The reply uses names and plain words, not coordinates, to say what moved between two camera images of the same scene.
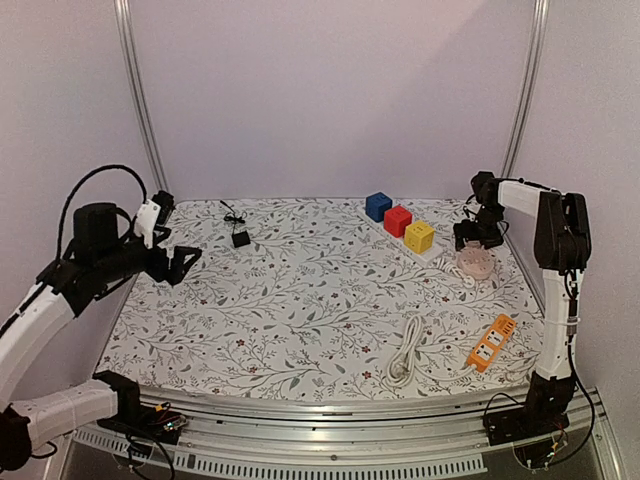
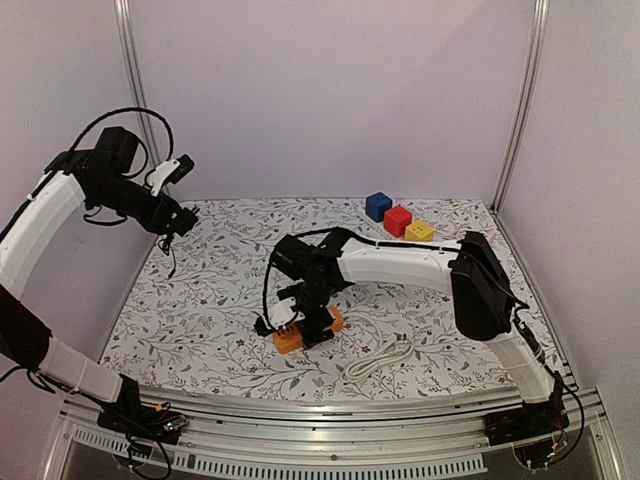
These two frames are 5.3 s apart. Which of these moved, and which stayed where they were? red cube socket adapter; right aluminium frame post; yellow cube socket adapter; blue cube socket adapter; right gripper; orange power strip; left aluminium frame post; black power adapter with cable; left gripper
Moved: black power adapter with cable; left gripper; orange power strip; right gripper
Stayed: blue cube socket adapter; right aluminium frame post; red cube socket adapter; yellow cube socket adapter; left aluminium frame post
